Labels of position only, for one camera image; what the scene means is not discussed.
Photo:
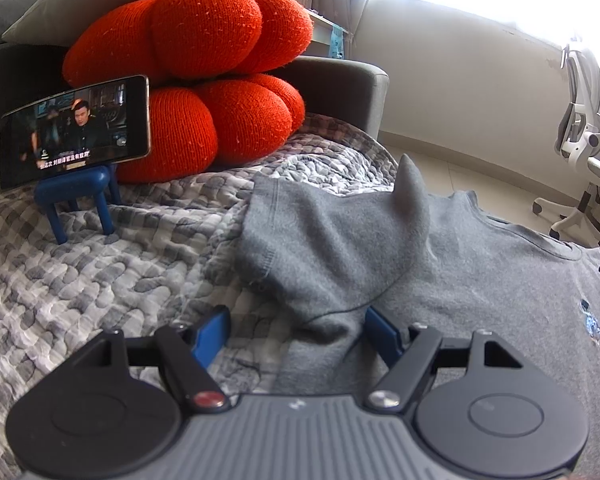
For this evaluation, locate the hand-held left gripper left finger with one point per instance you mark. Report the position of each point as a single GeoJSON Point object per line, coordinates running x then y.
{"type": "Point", "coordinates": [212, 332]}

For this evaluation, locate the grey sweatshirt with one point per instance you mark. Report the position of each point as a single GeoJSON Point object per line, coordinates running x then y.
{"type": "Point", "coordinates": [480, 270]}

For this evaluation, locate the white desk with shelves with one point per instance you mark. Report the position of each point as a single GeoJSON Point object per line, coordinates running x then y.
{"type": "Point", "coordinates": [322, 27]}

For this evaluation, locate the grey checked quilted blanket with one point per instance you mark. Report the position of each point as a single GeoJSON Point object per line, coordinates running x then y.
{"type": "Point", "coordinates": [105, 270]}

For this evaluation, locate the smartphone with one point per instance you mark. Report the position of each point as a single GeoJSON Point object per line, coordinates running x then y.
{"type": "Point", "coordinates": [75, 130]}

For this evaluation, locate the blue phone stand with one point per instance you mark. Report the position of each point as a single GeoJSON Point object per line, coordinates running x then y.
{"type": "Point", "coordinates": [75, 185]}

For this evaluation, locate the white office chair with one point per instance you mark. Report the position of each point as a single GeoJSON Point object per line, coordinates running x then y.
{"type": "Point", "coordinates": [580, 135]}

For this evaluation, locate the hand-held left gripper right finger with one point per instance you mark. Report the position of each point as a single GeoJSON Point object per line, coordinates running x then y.
{"type": "Point", "coordinates": [380, 337]}

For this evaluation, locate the grey sofa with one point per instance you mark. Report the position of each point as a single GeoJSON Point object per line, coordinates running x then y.
{"type": "Point", "coordinates": [340, 90]}

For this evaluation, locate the blue plastic bag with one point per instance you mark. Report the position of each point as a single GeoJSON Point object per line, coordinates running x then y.
{"type": "Point", "coordinates": [337, 42]}

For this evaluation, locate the orange pumpkin cushion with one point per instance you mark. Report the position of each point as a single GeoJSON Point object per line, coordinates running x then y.
{"type": "Point", "coordinates": [205, 35]}

